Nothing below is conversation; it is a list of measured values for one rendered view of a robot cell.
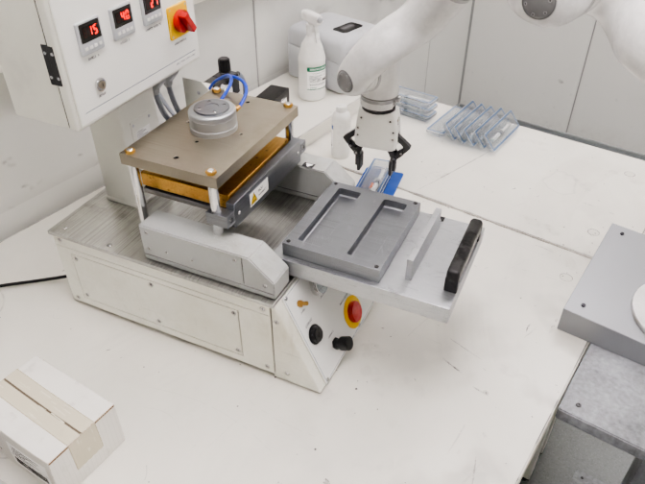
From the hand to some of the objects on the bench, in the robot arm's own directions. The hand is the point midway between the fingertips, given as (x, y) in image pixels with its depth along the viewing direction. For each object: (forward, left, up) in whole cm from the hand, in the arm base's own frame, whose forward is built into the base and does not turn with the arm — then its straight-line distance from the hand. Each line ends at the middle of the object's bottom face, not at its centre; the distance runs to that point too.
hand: (375, 165), depth 148 cm
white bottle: (+16, -13, -9) cm, 22 cm away
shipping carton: (+14, +88, -5) cm, 90 cm away
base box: (+10, +44, -6) cm, 45 cm away
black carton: (+40, -17, -6) cm, 44 cm away
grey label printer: (+36, -49, -7) cm, 61 cm away
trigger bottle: (+36, -33, -6) cm, 49 cm away
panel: (-18, +44, -5) cm, 48 cm away
